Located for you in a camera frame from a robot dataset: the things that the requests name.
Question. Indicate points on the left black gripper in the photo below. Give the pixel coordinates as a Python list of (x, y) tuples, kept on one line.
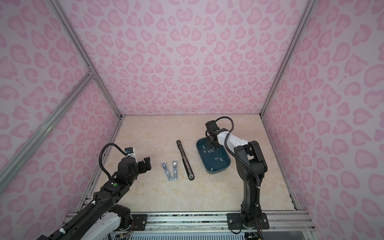
[(143, 168)]

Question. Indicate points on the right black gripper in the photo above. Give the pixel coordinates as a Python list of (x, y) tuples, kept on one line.
[(209, 144)]

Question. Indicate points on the light blue mini stapler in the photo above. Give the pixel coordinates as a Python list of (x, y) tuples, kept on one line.
[(167, 172), (175, 171)]

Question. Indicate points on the black stapler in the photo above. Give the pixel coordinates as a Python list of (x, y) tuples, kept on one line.
[(186, 163)]

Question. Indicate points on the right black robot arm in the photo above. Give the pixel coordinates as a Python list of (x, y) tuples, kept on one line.
[(251, 166)]

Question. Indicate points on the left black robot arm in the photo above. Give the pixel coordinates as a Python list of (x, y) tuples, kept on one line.
[(103, 214)]

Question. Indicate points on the teal plastic tray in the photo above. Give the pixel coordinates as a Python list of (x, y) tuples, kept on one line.
[(209, 157)]

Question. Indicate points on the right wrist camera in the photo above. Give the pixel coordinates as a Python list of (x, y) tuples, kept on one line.
[(211, 126)]

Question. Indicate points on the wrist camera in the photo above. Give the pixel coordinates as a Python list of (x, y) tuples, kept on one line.
[(131, 152), (211, 126)]

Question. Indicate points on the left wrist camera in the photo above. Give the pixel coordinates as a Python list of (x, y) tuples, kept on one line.
[(131, 152)]

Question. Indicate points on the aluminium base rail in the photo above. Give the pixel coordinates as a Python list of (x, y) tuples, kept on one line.
[(279, 225)]

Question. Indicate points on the aluminium frame strut left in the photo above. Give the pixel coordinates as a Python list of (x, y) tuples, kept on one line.
[(18, 161)]

